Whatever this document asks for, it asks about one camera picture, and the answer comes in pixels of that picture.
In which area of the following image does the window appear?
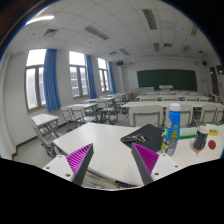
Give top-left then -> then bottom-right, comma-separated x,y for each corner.
98,58 -> 110,92
69,51 -> 89,98
25,49 -> 46,112

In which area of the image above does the white chair right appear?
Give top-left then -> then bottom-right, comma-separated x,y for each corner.
200,104 -> 224,124

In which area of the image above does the bunch of metal keys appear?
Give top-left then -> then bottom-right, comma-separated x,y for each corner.
121,133 -> 151,143

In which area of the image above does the white desk second row left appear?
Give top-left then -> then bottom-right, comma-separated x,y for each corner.
61,103 -> 98,131

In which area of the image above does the blue curtain middle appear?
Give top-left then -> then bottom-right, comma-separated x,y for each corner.
85,54 -> 97,99

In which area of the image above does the long white desk row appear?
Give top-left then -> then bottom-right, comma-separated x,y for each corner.
121,101 -> 223,108

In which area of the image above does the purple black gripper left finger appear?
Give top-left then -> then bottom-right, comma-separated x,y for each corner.
66,144 -> 94,186

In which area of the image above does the left window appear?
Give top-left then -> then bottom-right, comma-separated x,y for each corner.
25,49 -> 46,112

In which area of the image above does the right window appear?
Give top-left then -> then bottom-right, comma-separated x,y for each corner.
98,58 -> 110,92

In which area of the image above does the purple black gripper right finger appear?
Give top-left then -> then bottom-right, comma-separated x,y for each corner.
131,143 -> 159,185

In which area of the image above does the white chair behind table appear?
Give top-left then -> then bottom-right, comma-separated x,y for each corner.
129,105 -> 163,127

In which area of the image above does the black pouch on table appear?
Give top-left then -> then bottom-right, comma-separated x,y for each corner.
124,124 -> 163,152

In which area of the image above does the blue curtain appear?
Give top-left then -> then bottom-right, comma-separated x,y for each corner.
107,61 -> 117,93
85,54 -> 97,99
43,49 -> 61,112

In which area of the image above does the dark blue paper cup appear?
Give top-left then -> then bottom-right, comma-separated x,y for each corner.
192,126 -> 209,153

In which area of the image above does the green chalkboard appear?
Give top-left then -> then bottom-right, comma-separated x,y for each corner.
137,69 -> 197,91

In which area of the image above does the middle window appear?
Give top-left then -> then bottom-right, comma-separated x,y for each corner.
69,51 -> 89,98

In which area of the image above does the blue labelled plastic bottle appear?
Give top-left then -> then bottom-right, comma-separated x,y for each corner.
161,103 -> 180,156

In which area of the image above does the blue curtain right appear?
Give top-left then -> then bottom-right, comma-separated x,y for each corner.
107,61 -> 117,93

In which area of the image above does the blue curtain left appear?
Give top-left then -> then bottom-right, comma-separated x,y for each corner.
43,49 -> 61,112

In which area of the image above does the white desk far left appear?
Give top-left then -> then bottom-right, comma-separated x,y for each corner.
31,113 -> 59,157

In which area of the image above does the green cloth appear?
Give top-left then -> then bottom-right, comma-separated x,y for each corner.
179,124 -> 218,139

